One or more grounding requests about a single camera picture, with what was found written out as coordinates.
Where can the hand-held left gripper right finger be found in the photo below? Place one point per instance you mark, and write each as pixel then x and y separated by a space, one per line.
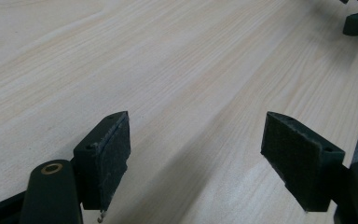
pixel 301 168

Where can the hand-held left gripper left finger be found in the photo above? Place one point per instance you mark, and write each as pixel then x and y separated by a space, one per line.
pixel 105 161

